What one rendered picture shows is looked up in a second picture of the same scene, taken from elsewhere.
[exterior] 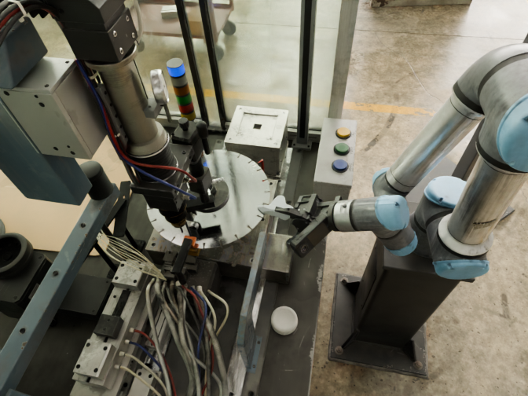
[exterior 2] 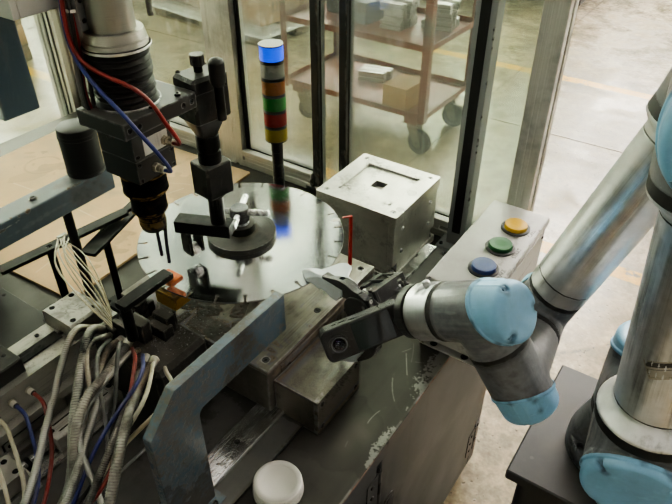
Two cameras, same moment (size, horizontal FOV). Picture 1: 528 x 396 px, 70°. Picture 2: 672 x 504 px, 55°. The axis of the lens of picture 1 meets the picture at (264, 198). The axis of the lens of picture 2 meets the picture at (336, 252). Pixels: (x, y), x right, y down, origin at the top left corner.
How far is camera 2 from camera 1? 0.36 m
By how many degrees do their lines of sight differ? 21
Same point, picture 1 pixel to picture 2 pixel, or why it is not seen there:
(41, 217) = not seen: hidden behind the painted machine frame
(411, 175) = (567, 269)
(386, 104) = not seen: outside the picture
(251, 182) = (314, 238)
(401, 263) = (545, 478)
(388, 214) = (484, 301)
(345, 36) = (545, 60)
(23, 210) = not seen: hidden behind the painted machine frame
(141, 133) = (101, 16)
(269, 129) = (396, 192)
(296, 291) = (325, 452)
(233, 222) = (253, 279)
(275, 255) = (311, 372)
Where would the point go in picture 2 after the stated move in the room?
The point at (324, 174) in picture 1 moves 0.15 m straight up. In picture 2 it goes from (449, 271) to (459, 192)
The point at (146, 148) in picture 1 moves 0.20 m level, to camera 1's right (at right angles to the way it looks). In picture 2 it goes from (103, 41) to (276, 64)
